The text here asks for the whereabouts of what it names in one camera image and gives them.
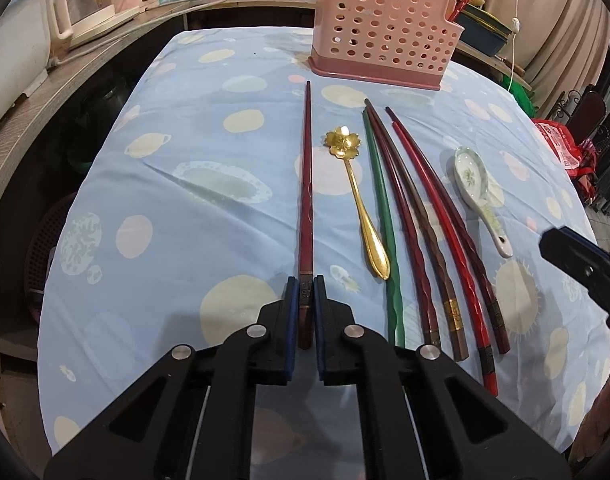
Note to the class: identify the gold flower spoon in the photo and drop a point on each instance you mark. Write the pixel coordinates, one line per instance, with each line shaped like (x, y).
(365, 210)

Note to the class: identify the white ceramic spoon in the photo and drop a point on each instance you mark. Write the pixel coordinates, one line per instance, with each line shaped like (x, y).
(470, 172)

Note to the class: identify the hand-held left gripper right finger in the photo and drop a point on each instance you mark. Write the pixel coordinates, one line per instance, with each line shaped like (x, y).
(321, 330)

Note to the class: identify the dark red chopstick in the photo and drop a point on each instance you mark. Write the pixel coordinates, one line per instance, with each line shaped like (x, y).
(306, 185)
(496, 315)
(425, 310)

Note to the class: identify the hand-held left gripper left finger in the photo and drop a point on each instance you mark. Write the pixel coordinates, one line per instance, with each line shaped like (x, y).
(291, 330)

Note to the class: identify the green cloth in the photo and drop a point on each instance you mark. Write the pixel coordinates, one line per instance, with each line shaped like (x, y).
(521, 92)

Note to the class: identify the dark blue container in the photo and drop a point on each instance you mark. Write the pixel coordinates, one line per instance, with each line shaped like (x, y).
(485, 35)

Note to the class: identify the pink perforated utensil holder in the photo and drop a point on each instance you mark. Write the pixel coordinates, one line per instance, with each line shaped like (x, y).
(385, 35)

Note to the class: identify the beige curtain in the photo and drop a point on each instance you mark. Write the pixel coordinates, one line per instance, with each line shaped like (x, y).
(555, 20)

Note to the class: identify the red plastic bag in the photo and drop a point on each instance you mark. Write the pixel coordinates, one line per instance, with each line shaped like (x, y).
(560, 150)

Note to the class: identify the person's right forearm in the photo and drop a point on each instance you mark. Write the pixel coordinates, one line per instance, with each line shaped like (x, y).
(597, 410)

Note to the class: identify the brown chopstick with gold band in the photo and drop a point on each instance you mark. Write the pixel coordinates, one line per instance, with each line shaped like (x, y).
(453, 312)

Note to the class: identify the bright red chopstick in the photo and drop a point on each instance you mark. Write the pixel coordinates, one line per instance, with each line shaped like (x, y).
(486, 360)

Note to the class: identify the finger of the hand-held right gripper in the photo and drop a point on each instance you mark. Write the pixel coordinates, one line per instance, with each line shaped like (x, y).
(580, 265)

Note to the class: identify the blue dotted tablecloth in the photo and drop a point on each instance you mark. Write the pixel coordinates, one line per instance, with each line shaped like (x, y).
(185, 210)

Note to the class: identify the green chopstick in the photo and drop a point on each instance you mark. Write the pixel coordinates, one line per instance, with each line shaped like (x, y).
(382, 195)

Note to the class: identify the black metal chair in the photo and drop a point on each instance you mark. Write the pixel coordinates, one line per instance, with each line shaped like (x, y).
(595, 120)

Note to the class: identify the white plastic tub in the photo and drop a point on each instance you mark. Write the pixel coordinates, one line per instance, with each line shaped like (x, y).
(15, 45)

